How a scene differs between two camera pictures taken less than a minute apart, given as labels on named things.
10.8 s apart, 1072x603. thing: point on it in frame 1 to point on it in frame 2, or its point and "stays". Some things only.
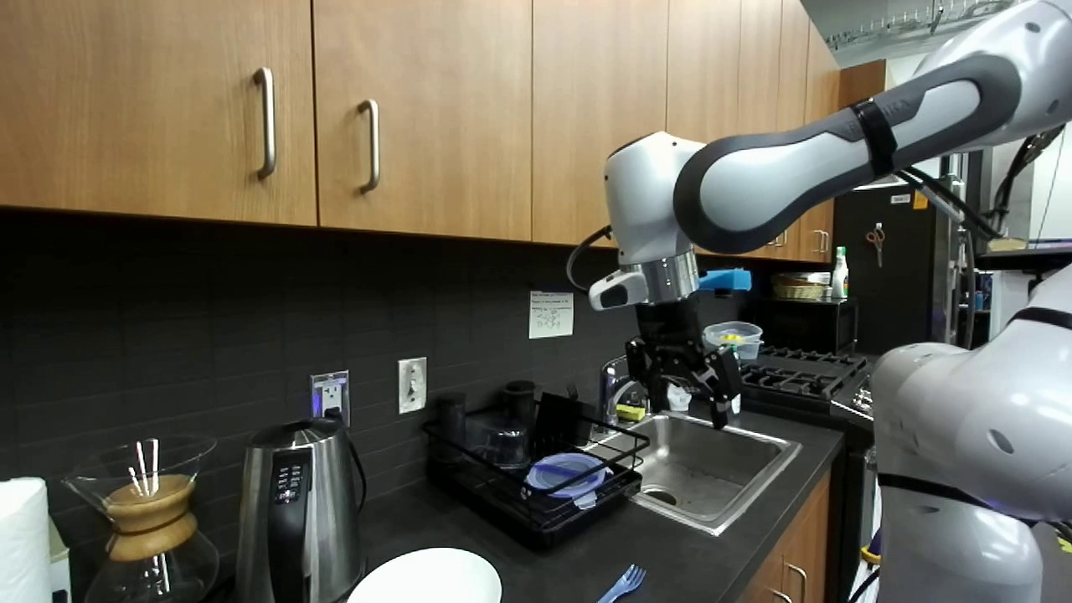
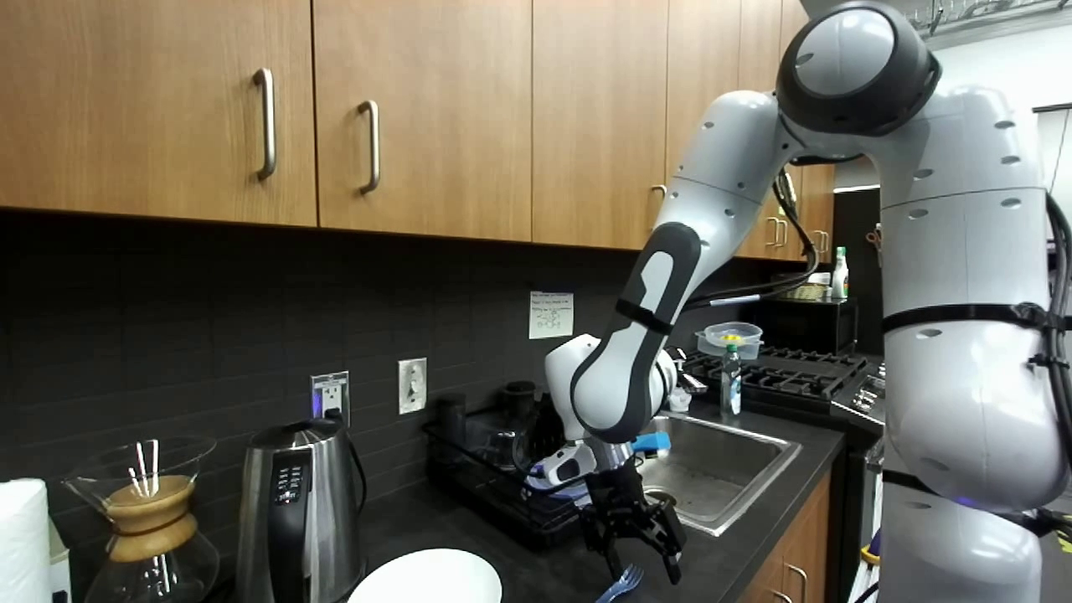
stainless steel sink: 696,472 stays
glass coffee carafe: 152,550 stays
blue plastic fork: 628,581 stays
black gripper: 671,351 to 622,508
